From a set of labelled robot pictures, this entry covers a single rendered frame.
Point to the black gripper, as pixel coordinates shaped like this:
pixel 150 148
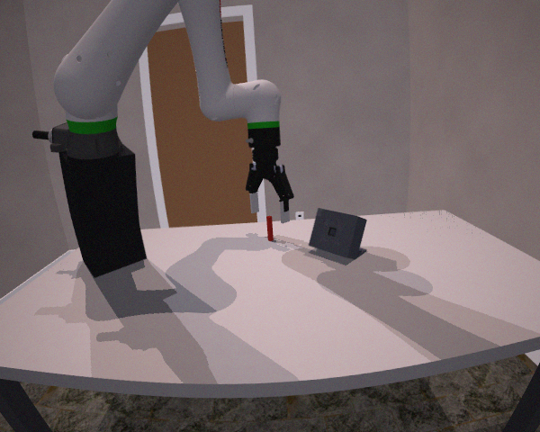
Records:
pixel 274 174

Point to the dark red cylinder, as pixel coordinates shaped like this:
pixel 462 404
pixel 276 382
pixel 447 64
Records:
pixel 269 228

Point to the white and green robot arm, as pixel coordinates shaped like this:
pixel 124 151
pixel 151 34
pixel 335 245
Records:
pixel 91 78

